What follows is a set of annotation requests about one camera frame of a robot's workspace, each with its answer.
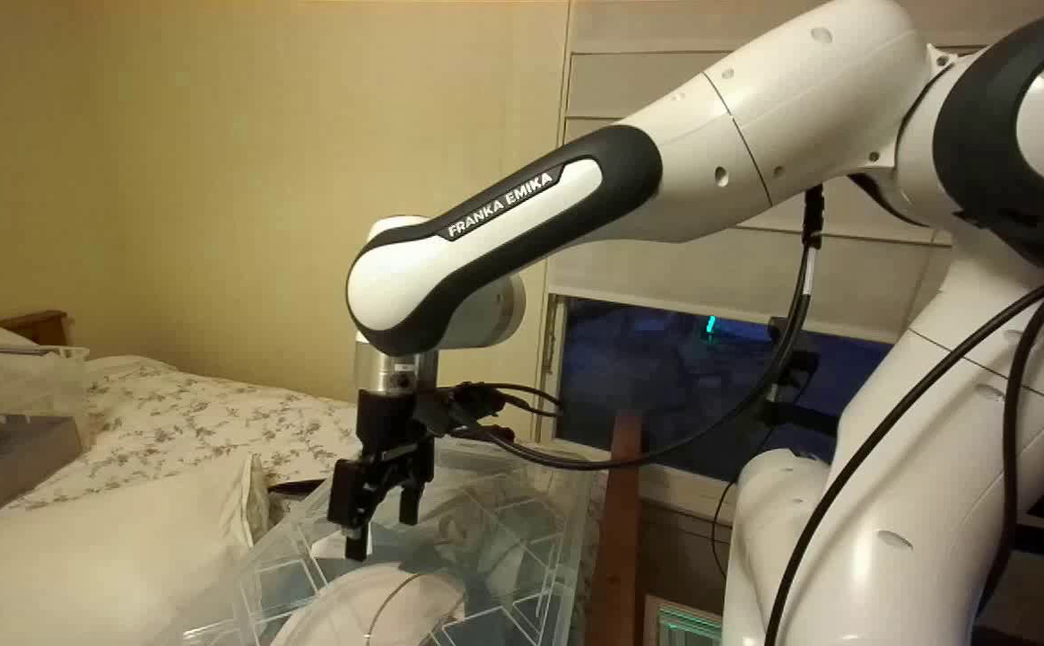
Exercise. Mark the wooden headboard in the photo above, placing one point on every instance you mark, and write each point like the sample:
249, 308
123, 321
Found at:
42, 324

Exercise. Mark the brown wooden post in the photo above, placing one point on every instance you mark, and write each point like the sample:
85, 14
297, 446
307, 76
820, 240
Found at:
618, 539

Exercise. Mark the clear plastic box lid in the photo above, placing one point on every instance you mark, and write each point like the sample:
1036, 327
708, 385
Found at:
307, 576

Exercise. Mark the small clear plastic bin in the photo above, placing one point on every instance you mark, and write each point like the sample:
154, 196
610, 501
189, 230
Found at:
19, 382

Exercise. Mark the teal box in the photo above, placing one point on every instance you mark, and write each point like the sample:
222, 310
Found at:
686, 625

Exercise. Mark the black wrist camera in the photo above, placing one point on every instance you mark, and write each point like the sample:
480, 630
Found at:
480, 415

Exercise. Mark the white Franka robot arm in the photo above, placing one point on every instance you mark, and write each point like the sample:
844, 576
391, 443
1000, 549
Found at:
782, 120

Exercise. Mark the bed with floral sheet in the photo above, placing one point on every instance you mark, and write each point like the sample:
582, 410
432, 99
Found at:
184, 417

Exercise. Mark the large white pillow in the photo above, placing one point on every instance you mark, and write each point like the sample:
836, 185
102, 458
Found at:
91, 562

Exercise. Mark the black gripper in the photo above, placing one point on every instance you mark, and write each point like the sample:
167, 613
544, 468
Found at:
397, 431

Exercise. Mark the white window blind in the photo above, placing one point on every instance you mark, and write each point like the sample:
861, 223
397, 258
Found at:
613, 75

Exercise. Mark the clear plastic storage box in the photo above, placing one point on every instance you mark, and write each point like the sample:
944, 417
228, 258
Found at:
570, 478

